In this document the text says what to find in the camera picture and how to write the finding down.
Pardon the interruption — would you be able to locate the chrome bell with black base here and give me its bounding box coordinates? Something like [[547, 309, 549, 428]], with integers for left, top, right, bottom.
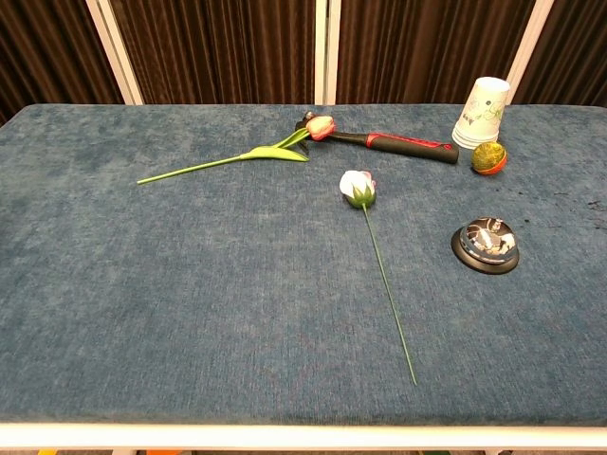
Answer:
[[450, 216, 521, 276]]

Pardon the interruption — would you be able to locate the white artificial rose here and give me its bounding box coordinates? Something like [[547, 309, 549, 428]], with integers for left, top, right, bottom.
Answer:
[[339, 170, 419, 387]]

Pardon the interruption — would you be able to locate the pink artificial tulip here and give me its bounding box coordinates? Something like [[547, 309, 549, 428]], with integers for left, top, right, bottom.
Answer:
[[137, 115, 338, 186]]

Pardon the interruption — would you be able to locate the blue fabric table cover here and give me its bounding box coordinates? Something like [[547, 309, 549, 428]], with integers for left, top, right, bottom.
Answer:
[[0, 103, 607, 428]]

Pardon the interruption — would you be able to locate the black and red hammer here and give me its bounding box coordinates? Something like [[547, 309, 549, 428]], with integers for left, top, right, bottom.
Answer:
[[295, 111, 461, 165]]

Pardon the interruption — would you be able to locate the green and orange ball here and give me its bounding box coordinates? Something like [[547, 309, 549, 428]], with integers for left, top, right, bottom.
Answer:
[[470, 141, 508, 176]]

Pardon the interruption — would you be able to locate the dark brown curtain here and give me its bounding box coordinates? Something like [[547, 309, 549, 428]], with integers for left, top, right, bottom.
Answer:
[[0, 0, 607, 125]]

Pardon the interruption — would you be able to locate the stack of white paper cups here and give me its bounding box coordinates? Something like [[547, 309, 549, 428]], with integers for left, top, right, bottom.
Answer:
[[451, 77, 511, 151]]

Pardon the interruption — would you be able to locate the white partition frame post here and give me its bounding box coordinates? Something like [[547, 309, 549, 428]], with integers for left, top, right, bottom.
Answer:
[[505, 0, 555, 107], [314, 0, 341, 106], [84, 0, 145, 106]]

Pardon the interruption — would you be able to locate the white table frame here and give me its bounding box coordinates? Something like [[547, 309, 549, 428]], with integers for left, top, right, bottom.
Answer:
[[0, 421, 607, 455]]

